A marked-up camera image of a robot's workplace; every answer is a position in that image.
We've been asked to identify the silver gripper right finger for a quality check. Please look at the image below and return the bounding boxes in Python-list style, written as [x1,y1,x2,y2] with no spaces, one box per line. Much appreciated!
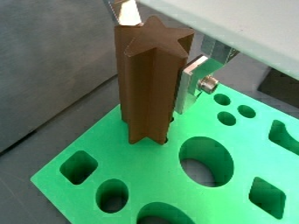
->
[175,36,239,114]

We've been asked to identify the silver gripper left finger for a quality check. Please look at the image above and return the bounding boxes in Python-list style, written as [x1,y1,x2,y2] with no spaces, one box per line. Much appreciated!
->
[103,0,142,26]

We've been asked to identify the brown star prism block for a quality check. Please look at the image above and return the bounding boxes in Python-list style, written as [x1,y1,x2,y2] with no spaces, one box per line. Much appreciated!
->
[115,16,194,144]

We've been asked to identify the green shape sorter board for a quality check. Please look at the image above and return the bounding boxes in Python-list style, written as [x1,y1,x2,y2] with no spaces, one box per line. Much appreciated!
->
[32,86,299,224]

